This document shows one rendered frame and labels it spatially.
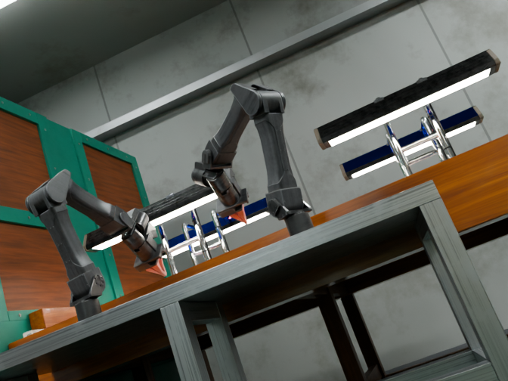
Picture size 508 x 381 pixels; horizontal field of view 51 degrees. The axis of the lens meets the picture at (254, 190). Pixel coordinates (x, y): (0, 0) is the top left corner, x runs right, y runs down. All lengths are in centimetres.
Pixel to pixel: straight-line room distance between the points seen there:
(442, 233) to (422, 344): 244
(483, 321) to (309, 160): 269
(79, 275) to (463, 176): 103
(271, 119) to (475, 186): 54
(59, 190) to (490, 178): 113
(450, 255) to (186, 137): 306
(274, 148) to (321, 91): 249
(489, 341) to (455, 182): 50
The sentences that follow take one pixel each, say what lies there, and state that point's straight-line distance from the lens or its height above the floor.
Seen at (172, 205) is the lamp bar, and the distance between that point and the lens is 195.
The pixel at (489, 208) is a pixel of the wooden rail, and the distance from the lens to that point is 144.
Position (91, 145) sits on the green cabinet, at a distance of 289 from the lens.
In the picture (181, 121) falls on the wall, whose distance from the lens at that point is 400.
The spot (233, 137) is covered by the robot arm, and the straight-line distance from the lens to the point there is 147.
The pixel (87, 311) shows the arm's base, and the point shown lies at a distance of 146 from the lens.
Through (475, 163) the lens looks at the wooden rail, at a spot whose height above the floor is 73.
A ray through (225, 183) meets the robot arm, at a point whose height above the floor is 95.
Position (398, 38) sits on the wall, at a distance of 391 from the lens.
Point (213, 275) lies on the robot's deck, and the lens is 113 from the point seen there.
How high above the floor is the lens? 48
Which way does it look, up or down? 16 degrees up
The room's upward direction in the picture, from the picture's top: 20 degrees counter-clockwise
